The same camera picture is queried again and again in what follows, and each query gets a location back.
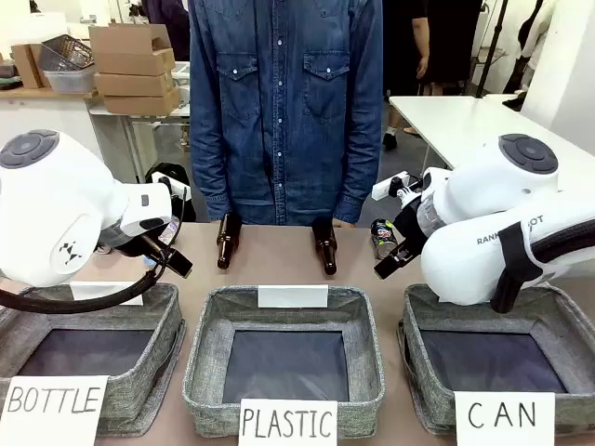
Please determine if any black tripod pole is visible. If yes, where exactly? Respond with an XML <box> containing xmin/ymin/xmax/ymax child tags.
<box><xmin>476</xmin><ymin>0</ymin><xmax>510</xmax><ymax>98</ymax></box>

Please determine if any clear plastic bin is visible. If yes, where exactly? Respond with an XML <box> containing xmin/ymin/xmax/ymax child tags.
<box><xmin>44</xmin><ymin>64</ymin><xmax>99</xmax><ymax>94</ymax></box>

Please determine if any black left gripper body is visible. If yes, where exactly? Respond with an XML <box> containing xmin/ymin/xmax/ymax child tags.
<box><xmin>121</xmin><ymin>231</ymin><xmax>194</xmax><ymax>280</ymax></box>

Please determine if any brown glass bottle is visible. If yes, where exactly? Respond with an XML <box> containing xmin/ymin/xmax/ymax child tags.
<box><xmin>311</xmin><ymin>216</ymin><xmax>339</xmax><ymax>276</ymax></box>
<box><xmin>216</xmin><ymin>212</ymin><xmax>244</xmax><ymax>270</ymax></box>

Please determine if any flat cardboard box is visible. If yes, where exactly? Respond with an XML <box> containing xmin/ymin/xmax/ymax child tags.
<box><xmin>94</xmin><ymin>70</ymin><xmax>175</xmax><ymax>98</ymax></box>
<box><xmin>102</xmin><ymin>86</ymin><xmax>182</xmax><ymax>115</ymax></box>

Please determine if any white folding table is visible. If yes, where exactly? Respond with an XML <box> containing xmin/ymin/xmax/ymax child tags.
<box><xmin>388</xmin><ymin>94</ymin><xmax>595</xmax><ymax>187</ymax></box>

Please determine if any black wire basket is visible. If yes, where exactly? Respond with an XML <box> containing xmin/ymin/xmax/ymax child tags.
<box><xmin>37</xmin><ymin>34</ymin><xmax>97</xmax><ymax>72</ymax></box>

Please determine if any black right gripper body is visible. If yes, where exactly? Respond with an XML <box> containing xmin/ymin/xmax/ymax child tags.
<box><xmin>392</xmin><ymin>200</ymin><xmax>427</xmax><ymax>262</ymax></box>

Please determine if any white cabinet wooden top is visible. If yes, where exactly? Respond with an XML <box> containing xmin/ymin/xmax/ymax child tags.
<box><xmin>0</xmin><ymin>86</ymin><xmax>106</xmax><ymax>157</ymax></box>

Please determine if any white paper sign CAN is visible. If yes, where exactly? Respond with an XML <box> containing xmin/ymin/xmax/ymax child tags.
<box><xmin>454</xmin><ymin>390</ymin><xmax>557</xmax><ymax>446</ymax></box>

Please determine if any grey fabric basket plastic sign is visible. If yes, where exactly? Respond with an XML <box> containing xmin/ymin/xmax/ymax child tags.
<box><xmin>182</xmin><ymin>284</ymin><xmax>387</xmax><ymax>439</ymax></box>

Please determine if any grey fabric basket can sign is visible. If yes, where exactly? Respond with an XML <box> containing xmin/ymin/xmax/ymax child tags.
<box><xmin>398</xmin><ymin>282</ymin><xmax>595</xmax><ymax>436</ymax></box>

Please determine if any dark printed drink can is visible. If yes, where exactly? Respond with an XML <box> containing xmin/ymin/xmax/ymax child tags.
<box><xmin>370</xmin><ymin>218</ymin><xmax>402</xmax><ymax>260</ymax></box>

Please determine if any person in denim shirt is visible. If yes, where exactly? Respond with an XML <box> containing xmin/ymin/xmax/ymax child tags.
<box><xmin>188</xmin><ymin>0</ymin><xmax>385</xmax><ymax>228</ymax></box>

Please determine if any white paper sign PLASTIC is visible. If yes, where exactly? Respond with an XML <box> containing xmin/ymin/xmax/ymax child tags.
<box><xmin>238</xmin><ymin>398</ymin><xmax>339</xmax><ymax>446</ymax></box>

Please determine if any black right arm cable sleeve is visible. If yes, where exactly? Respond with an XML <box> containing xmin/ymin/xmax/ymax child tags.
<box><xmin>490</xmin><ymin>216</ymin><xmax>595</xmax><ymax>313</ymax></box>

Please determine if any black backpack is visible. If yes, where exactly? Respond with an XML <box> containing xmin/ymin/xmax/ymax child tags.
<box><xmin>144</xmin><ymin>162</ymin><xmax>197</xmax><ymax>223</ymax></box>

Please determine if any blank white card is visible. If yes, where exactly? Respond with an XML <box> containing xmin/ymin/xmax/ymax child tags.
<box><xmin>69</xmin><ymin>280</ymin><xmax>145</xmax><ymax>308</ymax></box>
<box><xmin>258</xmin><ymin>284</ymin><xmax>329</xmax><ymax>309</ymax></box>

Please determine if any small cardboard box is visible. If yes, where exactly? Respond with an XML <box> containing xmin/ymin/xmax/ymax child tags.
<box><xmin>11</xmin><ymin>43</ymin><xmax>50</xmax><ymax>90</ymax></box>

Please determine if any white paper sign BOTTLE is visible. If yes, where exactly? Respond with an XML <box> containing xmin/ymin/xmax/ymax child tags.
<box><xmin>0</xmin><ymin>374</ymin><xmax>111</xmax><ymax>446</ymax></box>

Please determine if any open cardboard box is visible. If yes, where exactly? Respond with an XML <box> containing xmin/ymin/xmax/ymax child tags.
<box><xmin>87</xmin><ymin>22</ymin><xmax>177</xmax><ymax>76</ymax></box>

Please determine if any grey fabric basket bottle sign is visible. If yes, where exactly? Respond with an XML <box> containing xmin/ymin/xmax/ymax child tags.
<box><xmin>0</xmin><ymin>282</ymin><xmax>187</xmax><ymax>438</ymax></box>

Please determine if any background person in black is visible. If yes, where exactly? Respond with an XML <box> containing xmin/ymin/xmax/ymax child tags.
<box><xmin>383</xmin><ymin>0</ymin><xmax>484</xmax><ymax>151</ymax></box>

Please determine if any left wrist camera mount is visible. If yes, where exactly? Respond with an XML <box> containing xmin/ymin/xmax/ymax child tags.
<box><xmin>156</xmin><ymin>175</ymin><xmax>190</xmax><ymax>205</ymax></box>

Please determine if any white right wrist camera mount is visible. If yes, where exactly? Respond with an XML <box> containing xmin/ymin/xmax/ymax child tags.
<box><xmin>371</xmin><ymin>172</ymin><xmax>436</xmax><ymax>202</ymax></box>

